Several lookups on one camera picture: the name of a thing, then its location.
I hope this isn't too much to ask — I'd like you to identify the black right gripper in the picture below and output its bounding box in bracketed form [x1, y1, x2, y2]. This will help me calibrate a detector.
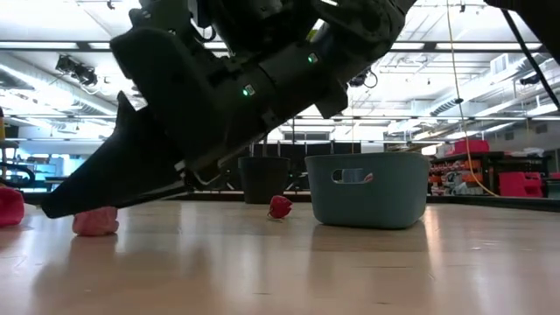
[40, 27, 282, 220]

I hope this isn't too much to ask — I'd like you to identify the pink knitted ball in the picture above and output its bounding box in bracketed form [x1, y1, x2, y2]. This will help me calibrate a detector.
[72, 205, 120, 238]

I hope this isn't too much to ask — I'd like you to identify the teal plastic container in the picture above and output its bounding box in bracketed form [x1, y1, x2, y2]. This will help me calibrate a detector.
[304, 151, 431, 230]

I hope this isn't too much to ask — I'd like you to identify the green plant in black pot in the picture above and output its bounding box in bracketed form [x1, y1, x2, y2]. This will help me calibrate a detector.
[237, 135, 291, 205]

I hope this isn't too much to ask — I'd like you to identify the black ceiling-mounted device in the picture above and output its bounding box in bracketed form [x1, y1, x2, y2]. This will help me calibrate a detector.
[54, 54, 98, 88]

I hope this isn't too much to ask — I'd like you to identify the red folded cloth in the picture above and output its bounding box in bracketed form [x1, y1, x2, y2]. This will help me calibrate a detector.
[0, 186, 25, 228]

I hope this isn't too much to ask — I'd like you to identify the dark red knitted cherry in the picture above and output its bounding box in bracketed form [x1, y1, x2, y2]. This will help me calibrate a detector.
[266, 194, 293, 221]

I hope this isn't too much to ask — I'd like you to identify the red storage bin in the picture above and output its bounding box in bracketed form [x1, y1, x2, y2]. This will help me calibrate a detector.
[453, 138, 490, 155]

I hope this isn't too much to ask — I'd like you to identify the black shelf rack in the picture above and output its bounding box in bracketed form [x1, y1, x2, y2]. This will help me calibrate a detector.
[430, 150, 552, 197]

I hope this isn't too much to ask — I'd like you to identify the red crate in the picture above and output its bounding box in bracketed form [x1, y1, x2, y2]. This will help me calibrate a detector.
[498, 171, 543, 198]

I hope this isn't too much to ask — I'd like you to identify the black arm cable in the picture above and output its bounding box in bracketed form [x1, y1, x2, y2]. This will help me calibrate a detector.
[0, 160, 37, 183]

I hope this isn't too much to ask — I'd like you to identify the black ceiling camera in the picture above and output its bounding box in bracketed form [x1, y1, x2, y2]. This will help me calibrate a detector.
[347, 67, 378, 88]

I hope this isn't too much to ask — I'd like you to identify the yellow hanging cable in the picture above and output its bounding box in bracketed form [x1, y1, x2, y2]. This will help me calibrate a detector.
[445, 0, 499, 198]

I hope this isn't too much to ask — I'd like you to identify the black metal table frame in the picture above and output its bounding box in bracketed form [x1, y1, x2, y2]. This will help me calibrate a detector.
[21, 190, 560, 214]

